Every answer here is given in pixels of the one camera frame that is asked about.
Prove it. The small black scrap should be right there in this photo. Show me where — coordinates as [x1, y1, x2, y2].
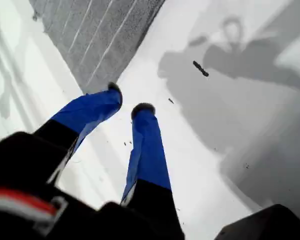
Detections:
[192, 60, 210, 77]

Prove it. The red and white servo wire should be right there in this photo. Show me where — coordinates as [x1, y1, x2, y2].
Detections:
[0, 186, 68, 227]

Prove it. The grey white-striped towel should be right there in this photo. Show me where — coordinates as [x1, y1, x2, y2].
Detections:
[28, 0, 167, 95]

